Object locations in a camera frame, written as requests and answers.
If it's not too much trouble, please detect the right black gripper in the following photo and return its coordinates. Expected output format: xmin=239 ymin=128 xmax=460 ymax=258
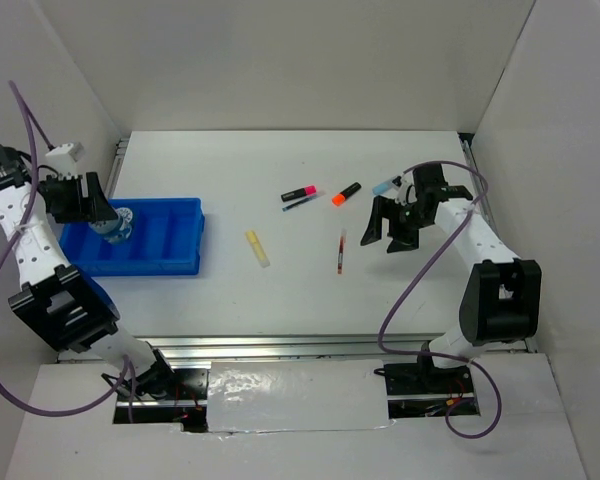
xmin=360 ymin=195 xmax=431 ymax=253

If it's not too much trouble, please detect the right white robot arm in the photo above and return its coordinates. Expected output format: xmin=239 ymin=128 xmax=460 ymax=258
xmin=360 ymin=161 xmax=542 ymax=392

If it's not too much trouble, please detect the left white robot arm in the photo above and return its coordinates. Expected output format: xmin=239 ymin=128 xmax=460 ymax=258
xmin=0 ymin=144 xmax=178 ymax=400

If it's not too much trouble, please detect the light blue highlighter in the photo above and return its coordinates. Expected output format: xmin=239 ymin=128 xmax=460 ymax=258
xmin=372 ymin=176 xmax=401 ymax=196

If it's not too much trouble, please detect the red gel pen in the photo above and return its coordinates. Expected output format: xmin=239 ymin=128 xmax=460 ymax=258
xmin=337 ymin=228 xmax=347 ymax=275

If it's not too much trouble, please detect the orange black highlighter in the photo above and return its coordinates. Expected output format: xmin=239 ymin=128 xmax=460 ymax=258
xmin=331 ymin=182 xmax=361 ymax=207

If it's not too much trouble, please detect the blue divided plastic bin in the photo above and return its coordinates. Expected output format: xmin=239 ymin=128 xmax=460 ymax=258
xmin=59 ymin=197 xmax=205 ymax=277

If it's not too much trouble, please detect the pink black highlighter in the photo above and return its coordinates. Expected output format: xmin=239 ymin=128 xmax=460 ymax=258
xmin=280 ymin=185 xmax=317 ymax=202

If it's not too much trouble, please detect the blue gel pen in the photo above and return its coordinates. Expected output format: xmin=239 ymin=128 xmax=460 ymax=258
xmin=281 ymin=193 xmax=320 ymax=212

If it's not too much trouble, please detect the yellow highlighter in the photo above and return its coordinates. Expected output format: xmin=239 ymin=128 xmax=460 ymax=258
xmin=245 ymin=230 xmax=270 ymax=268

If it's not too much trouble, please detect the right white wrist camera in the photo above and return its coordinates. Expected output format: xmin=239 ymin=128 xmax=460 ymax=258
xmin=393 ymin=176 xmax=415 ymax=206

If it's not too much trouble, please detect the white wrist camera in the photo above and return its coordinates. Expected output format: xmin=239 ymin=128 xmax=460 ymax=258
xmin=44 ymin=142 xmax=85 ymax=177
xmin=393 ymin=176 xmax=415 ymax=206

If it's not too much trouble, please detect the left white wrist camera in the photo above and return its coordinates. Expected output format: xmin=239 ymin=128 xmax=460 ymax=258
xmin=44 ymin=142 xmax=85 ymax=177

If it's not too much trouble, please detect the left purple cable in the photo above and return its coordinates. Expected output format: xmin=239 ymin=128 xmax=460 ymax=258
xmin=0 ymin=79 xmax=141 ymax=424

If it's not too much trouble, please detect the purple cable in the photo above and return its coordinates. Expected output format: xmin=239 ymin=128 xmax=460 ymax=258
xmin=378 ymin=159 xmax=504 ymax=441
xmin=0 ymin=79 xmax=141 ymax=424

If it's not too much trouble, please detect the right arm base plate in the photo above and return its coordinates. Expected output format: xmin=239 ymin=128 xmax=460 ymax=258
xmin=374 ymin=363 xmax=474 ymax=396

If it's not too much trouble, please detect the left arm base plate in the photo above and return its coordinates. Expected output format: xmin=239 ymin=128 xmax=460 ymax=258
xmin=135 ymin=362 xmax=209 ymax=407

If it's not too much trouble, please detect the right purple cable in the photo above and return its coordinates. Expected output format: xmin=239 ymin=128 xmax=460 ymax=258
xmin=378 ymin=159 xmax=504 ymax=441

